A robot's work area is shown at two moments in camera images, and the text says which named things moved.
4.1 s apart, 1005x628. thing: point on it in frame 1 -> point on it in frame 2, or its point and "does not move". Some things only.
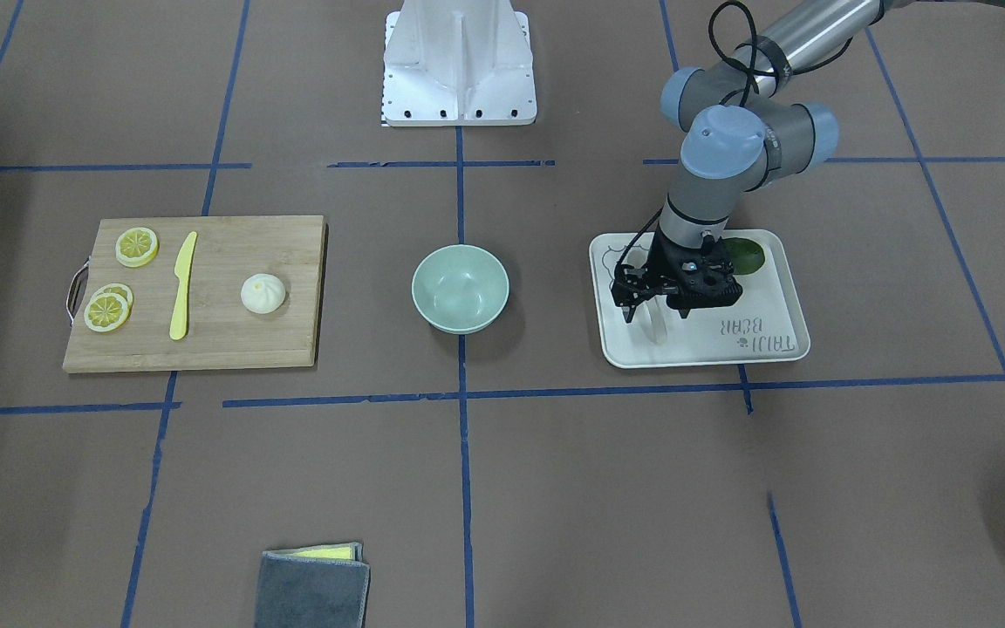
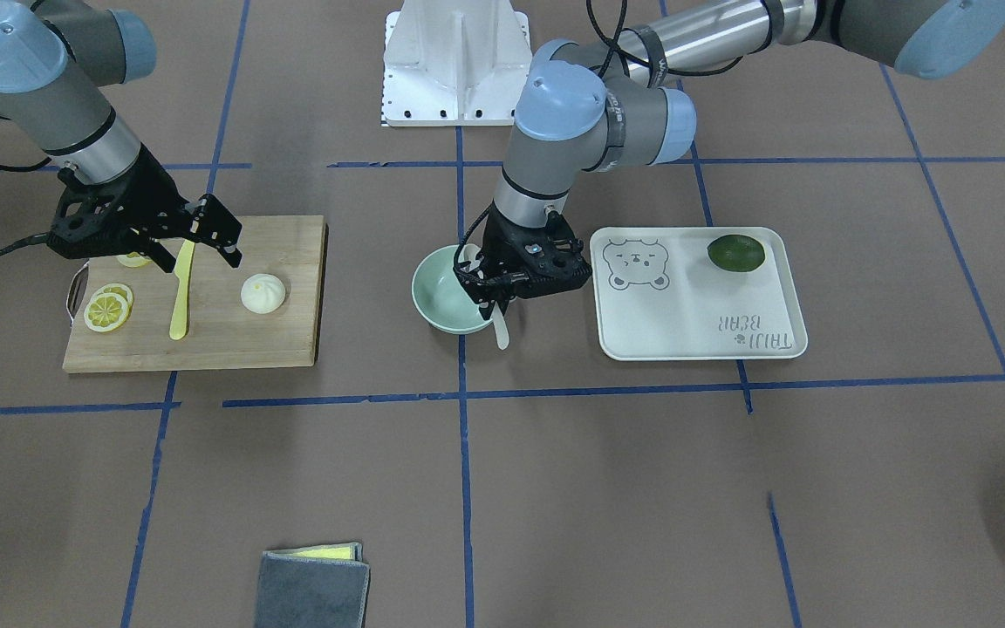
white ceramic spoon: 654,312 -> 468,255
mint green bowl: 460,289 does not move
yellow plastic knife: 179,326 does not move
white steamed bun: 263,293 does not move
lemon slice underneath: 116,289 does not move
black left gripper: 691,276 -> 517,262
